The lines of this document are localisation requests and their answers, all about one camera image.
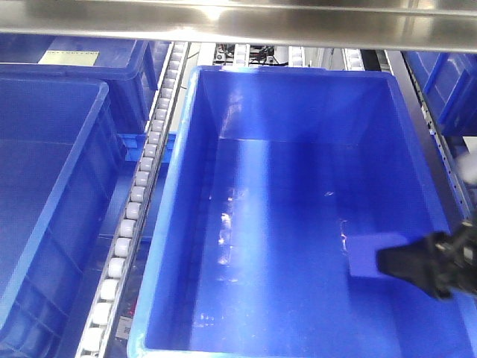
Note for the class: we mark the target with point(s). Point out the blue rear left bin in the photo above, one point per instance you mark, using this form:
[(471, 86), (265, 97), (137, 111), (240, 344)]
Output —
[(130, 68)]

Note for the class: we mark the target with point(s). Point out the blue plastic block part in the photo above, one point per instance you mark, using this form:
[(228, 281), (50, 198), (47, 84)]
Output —
[(372, 257)]

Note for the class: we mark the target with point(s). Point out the blue target bin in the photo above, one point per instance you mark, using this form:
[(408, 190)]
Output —
[(279, 182)]

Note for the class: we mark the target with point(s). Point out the steel shelf beam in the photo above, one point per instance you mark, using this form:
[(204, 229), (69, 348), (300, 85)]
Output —
[(395, 25)]

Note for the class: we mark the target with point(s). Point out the blue right bin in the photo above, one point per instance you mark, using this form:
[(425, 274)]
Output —
[(448, 83)]

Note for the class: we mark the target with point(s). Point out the white roller track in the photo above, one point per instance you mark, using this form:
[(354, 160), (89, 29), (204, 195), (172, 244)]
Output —
[(97, 331)]

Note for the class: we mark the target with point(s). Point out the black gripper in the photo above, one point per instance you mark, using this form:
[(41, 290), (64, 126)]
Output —
[(416, 263)]

